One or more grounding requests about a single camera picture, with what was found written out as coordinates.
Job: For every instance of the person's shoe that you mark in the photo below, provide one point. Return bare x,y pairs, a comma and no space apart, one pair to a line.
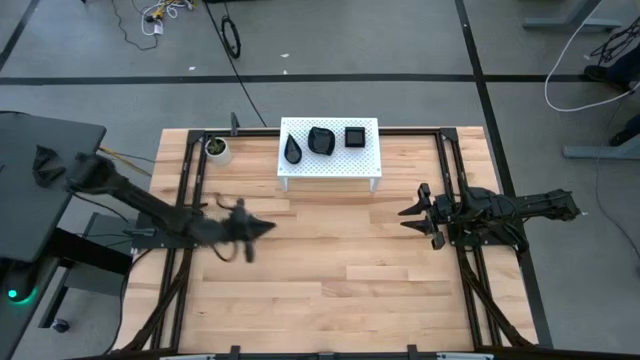
625,137
602,75

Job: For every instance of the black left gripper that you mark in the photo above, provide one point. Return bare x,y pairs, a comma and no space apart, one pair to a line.
235,230

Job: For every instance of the grey desk foot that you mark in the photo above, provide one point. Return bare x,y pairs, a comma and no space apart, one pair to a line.
600,152
570,22

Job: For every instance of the person's leg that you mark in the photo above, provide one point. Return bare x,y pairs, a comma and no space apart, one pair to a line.
630,65
635,122

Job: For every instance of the black wavy mini plate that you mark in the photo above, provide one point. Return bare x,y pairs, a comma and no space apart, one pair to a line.
321,141

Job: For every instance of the black desk leg beam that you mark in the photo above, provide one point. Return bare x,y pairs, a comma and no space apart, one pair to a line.
90,250

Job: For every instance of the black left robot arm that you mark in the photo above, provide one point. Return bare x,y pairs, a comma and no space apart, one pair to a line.
145,205

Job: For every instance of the crumpled black cloth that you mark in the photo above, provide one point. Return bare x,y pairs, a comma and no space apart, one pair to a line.
47,167

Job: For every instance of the black square mini plate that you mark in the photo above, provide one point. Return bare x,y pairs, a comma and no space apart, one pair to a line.
355,137

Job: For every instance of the black caster wheel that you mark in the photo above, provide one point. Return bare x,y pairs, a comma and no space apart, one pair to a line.
60,326

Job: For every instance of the black side desk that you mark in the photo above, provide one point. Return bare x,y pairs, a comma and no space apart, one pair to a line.
30,215

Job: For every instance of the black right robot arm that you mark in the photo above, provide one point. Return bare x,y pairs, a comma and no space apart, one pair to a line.
525,210

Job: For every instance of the white bar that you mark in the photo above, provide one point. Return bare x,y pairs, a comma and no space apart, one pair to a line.
187,357
465,357

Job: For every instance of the black teardrop mini plate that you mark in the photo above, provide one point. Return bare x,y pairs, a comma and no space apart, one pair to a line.
293,152

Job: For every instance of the white power strip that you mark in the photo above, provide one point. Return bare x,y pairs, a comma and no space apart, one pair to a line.
158,27

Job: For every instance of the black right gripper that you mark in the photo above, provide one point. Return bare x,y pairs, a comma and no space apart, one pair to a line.
442,215

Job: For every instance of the grey desk base plate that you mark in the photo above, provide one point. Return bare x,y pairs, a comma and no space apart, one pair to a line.
95,282

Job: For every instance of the white perforated shelf riser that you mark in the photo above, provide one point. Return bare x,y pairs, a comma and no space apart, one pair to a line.
330,167

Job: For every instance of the small green succulent plant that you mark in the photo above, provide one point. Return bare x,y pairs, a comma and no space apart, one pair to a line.
216,146

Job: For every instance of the black desk leg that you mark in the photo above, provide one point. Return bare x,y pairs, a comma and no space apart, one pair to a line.
52,300

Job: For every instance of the white plant pot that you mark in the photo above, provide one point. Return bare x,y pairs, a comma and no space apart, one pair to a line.
225,157

